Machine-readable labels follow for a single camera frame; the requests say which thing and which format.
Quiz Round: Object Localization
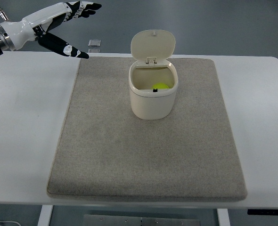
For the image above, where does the white table leg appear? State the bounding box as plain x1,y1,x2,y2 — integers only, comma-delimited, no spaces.
37,205,53,226
217,209,230,226

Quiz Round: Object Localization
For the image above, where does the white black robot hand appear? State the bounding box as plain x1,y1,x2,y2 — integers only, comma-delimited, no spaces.
0,1,102,59

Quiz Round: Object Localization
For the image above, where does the grey fabric mat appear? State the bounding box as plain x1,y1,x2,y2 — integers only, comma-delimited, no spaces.
47,57,247,202

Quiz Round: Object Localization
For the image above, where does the black table control panel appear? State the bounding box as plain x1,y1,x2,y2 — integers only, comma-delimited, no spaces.
247,209,278,216

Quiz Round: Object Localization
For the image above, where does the white object bottom left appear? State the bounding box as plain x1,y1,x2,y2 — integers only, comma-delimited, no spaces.
0,221,21,226

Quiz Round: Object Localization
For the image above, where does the metal plate under table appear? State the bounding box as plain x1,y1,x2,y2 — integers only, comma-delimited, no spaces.
82,214,200,226

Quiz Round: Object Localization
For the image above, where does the black cable with connector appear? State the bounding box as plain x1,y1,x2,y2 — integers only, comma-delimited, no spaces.
0,0,10,22

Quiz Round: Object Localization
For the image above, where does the cream bin with open lid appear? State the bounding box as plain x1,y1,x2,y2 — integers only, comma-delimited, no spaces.
128,30,179,120

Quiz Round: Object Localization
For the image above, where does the white table leg left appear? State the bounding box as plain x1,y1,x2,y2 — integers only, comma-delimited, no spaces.
37,205,53,226

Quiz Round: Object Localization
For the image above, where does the clear floor plate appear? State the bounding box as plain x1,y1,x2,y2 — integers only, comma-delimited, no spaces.
88,39,101,48

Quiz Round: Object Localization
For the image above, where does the yellow tennis ball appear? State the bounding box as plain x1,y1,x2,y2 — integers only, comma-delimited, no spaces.
152,82,169,89

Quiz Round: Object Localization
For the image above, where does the white table leg right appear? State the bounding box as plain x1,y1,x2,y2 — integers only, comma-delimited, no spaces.
217,209,230,226

